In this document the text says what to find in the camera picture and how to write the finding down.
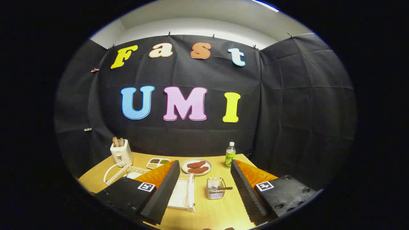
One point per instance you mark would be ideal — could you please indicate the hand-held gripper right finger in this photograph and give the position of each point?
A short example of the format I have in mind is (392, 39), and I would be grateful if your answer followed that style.
(246, 195)

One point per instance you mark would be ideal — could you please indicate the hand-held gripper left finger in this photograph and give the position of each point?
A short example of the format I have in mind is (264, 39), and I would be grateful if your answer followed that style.
(163, 195)

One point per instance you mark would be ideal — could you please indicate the white sectioned dish with beans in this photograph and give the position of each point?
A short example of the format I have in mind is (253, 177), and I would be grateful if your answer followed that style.
(159, 166)

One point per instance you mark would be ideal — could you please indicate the white round plate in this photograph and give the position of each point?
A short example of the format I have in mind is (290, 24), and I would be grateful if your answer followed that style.
(209, 166)

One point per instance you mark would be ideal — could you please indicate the green label drink bottle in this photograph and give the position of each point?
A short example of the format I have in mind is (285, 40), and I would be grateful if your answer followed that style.
(229, 158)

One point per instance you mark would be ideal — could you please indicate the brown meat patty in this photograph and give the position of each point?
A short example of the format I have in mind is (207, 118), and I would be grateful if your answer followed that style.
(198, 170)
(195, 164)

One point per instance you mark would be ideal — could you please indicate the white toaster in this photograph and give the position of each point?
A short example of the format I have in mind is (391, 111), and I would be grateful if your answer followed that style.
(123, 155)

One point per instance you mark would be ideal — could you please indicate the black backdrop cloth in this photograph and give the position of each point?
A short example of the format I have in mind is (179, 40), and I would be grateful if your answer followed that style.
(191, 137)

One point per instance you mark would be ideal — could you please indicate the toasted bread slice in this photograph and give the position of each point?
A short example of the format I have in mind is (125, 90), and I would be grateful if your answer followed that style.
(115, 141)
(120, 142)

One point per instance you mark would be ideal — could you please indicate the ceiling light strip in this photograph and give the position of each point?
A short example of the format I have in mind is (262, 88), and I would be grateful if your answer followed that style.
(265, 5)

